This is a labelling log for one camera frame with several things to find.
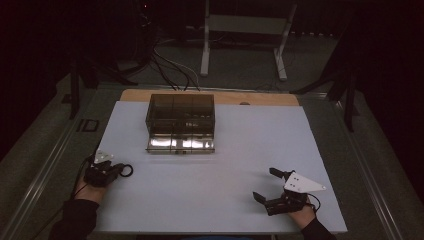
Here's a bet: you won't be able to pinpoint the person's right hand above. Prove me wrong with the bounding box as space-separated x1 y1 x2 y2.
287 204 317 231

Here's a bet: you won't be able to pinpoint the black ring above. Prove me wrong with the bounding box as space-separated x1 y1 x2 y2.
119 162 135 178

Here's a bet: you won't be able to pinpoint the white metal stand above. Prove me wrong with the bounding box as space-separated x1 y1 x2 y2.
199 0 298 82

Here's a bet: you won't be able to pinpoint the wooden board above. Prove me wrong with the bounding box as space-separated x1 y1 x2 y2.
119 88 300 107

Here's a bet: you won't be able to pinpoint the right hand-held gripper cable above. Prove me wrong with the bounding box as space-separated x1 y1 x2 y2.
306 193 322 213

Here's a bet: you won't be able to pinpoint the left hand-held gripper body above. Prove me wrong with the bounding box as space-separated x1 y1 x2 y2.
83 149 124 188

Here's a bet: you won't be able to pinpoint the dark translucent drawer box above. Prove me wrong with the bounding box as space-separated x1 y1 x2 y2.
145 93 216 137

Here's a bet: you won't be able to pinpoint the dark translucent drawer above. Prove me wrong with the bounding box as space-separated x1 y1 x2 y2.
145 132 216 155

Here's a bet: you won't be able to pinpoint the black floor cables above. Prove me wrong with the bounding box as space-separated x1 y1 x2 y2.
150 46 202 92

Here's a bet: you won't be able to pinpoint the metal floor rail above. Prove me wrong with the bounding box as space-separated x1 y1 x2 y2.
331 99 405 240
0 84 104 240

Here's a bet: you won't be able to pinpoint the dark equipment rack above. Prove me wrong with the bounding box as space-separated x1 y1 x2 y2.
109 0 158 68

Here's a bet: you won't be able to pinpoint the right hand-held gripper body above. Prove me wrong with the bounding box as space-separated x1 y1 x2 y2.
264 171 327 217

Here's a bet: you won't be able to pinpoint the white floor cable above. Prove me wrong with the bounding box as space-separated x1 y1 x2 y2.
155 38 201 88

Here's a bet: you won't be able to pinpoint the person's left hand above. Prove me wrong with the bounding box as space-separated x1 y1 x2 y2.
73 180 108 205

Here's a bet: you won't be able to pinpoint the black metal stand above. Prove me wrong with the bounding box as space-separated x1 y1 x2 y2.
68 59 139 120
289 63 362 133

